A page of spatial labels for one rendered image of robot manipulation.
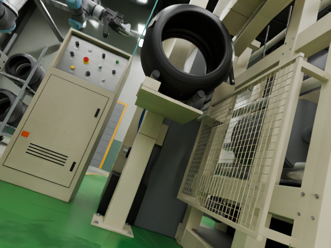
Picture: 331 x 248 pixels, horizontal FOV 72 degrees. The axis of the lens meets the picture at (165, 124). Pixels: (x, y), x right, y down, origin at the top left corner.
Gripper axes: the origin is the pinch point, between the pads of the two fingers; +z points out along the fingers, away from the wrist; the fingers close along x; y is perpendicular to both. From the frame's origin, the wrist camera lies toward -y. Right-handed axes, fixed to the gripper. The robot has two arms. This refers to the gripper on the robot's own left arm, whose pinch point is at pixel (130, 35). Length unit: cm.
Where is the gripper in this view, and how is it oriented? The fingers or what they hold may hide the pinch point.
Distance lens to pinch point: 151.0
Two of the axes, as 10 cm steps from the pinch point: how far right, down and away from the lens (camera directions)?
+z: 8.6, 4.9, 1.2
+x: -2.3, 1.7, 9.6
